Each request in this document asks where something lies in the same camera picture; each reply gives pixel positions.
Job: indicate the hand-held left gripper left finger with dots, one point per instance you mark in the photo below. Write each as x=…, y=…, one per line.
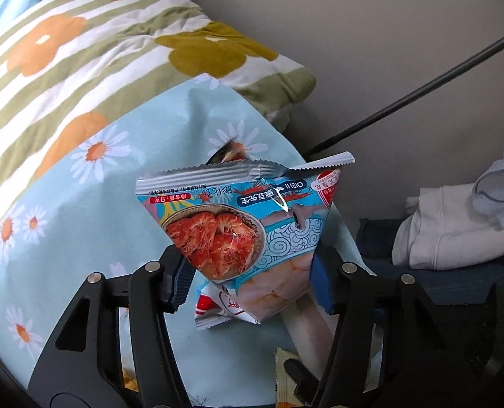
x=181, y=282

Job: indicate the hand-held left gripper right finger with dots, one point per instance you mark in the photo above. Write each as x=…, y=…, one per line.
x=322, y=282

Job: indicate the pile of snack packets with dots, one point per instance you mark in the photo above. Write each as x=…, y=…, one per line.
x=211, y=308

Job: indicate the blue shrimp cracker bag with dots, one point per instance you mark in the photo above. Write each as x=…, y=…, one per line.
x=218, y=229

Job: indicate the daisy print blue tablecloth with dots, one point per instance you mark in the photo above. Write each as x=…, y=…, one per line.
x=107, y=204

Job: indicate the white garment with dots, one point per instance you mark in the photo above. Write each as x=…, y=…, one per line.
x=438, y=238

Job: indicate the dark blue fabric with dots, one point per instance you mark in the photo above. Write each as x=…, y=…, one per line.
x=447, y=284

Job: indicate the light blue-grey garment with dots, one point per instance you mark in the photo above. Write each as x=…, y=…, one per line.
x=498, y=199

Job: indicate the striped floral pillow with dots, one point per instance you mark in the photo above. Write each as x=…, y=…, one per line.
x=86, y=63

